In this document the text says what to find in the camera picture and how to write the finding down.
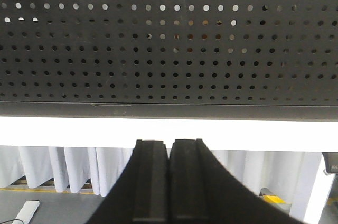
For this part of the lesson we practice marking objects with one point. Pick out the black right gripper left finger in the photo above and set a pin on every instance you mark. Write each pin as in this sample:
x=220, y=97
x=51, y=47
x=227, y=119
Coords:
x=140, y=194

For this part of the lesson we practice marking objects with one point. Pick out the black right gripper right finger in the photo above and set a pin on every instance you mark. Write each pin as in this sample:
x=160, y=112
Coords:
x=202, y=190

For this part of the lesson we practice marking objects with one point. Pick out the grey curtain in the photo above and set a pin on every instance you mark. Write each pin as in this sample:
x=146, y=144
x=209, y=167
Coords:
x=296, y=177

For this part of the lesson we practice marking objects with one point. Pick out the white standing desk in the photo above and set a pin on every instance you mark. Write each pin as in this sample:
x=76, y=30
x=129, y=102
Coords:
x=232, y=135

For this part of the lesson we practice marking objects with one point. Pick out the black desk control box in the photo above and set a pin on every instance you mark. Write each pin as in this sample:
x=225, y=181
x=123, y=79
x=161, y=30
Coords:
x=331, y=162

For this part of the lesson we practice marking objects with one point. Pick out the black perforated pegboard panel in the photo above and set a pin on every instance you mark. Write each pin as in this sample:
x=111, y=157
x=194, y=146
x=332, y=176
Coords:
x=221, y=59

